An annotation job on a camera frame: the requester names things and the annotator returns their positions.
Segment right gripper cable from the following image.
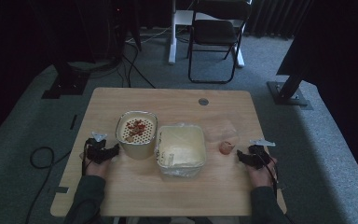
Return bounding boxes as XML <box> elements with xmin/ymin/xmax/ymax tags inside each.
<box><xmin>255</xmin><ymin>150</ymin><xmax>280</xmax><ymax>197</ymax></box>

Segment black cables on floor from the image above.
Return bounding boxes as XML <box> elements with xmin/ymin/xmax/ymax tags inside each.
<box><xmin>88</xmin><ymin>26</ymin><xmax>187</xmax><ymax>90</ymax></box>

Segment person's right hand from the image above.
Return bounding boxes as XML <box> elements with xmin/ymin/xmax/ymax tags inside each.
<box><xmin>245</xmin><ymin>157</ymin><xmax>278</xmax><ymax>189</ymax></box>

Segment white tub with plastic liner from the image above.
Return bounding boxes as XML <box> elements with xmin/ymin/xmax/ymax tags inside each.
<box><xmin>154</xmin><ymin>122</ymin><xmax>208</xmax><ymax>179</ymax></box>

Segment clear plastic bag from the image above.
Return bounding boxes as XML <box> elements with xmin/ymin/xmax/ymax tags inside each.
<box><xmin>203</xmin><ymin>119</ymin><xmax>241</xmax><ymax>156</ymax></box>

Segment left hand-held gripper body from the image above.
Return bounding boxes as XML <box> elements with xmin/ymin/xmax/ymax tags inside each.
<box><xmin>85</xmin><ymin>132</ymin><xmax>110</xmax><ymax>164</ymax></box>

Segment dark curtain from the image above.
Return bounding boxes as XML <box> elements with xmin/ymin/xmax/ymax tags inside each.
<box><xmin>245</xmin><ymin>0</ymin><xmax>312</xmax><ymax>41</ymax></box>

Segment black folding chair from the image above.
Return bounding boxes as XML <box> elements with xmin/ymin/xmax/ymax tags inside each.
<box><xmin>187</xmin><ymin>0</ymin><xmax>254</xmax><ymax>85</ymax></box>

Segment red food scraps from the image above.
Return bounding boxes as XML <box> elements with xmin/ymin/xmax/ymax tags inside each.
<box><xmin>124</xmin><ymin>119</ymin><xmax>147</xmax><ymax>138</ymax></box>

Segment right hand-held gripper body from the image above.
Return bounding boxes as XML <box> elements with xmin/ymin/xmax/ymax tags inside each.
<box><xmin>248</xmin><ymin>138</ymin><xmax>277</xmax><ymax>171</ymax></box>

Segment person's left hand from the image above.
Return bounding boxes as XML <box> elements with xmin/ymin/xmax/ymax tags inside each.
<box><xmin>85</xmin><ymin>155</ymin><xmax>112</xmax><ymax>181</ymax></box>

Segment black floor cable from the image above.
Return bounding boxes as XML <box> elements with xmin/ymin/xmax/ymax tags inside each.
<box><xmin>23</xmin><ymin>146</ymin><xmax>73</xmax><ymax>224</ymax></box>

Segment pink food piece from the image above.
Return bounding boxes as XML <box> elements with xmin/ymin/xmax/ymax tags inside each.
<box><xmin>218</xmin><ymin>141</ymin><xmax>235</xmax><ymax>156</ymax></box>

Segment black metal stand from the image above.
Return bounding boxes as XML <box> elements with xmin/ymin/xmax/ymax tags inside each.
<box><xmin>41</xmin><ymin>60</ymin><xmax>91</xmax><ymax>100</ymax></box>
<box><xmin>266</xmin><ymin>70</ymin><xmax>314</xmax><ymax>111</ymax></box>

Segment cream perforated strainer bin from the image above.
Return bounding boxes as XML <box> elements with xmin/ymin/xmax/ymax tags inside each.
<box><xmin>115</xmin><ymin>110</ymin><xmax>158</xmax><ymax>161</ymax></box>

